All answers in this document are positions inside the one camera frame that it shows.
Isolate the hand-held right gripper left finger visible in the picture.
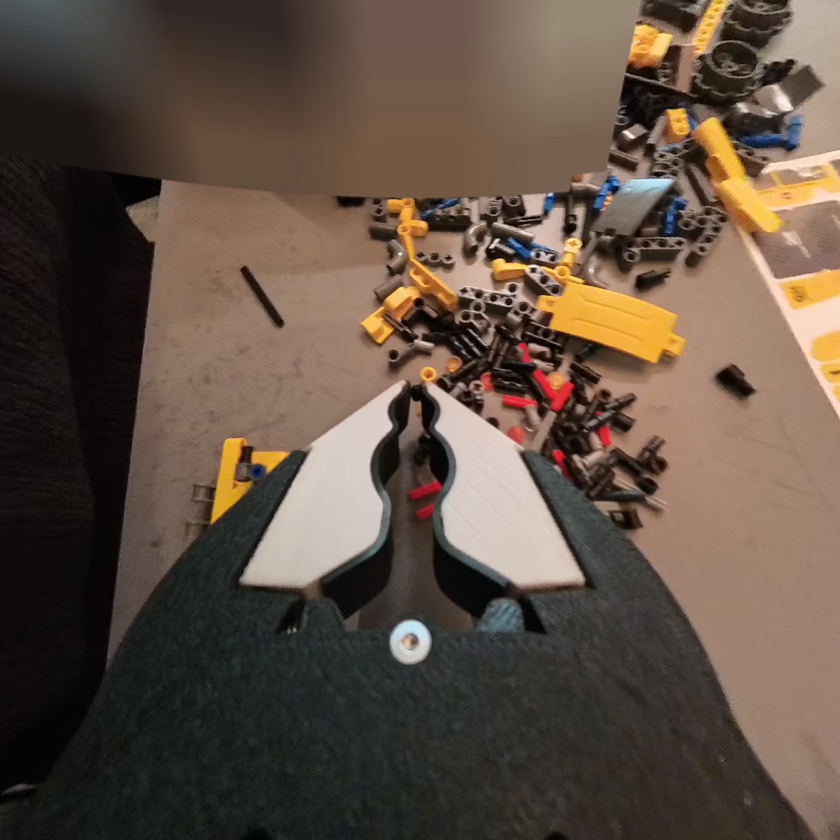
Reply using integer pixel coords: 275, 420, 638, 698
239, 381, 412, 616

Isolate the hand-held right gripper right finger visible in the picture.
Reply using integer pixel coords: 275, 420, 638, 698
420, 382, 587, 619

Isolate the black axle rod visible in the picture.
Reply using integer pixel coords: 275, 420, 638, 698
239, 265, 285, 328

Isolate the partly built yellow assembly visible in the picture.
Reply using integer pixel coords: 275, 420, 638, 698
187, 437, 291, 526

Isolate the pile of toy building bricks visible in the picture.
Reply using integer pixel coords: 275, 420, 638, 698
338, 0, 828, 532

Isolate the yellow curved panel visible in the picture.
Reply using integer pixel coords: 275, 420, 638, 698
537, 281, 687, 362

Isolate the person's dark knit sweater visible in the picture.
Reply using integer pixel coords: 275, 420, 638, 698
0, 154, 161, 795

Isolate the grey curved panel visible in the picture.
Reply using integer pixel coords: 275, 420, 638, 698
590, 178, 677, 238

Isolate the sticker sheet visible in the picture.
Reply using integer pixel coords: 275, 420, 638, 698
738, 150, 840, 421

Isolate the grey wheel hub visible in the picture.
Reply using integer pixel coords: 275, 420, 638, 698
721, 0, 793, 47
692, 40, 766, 101

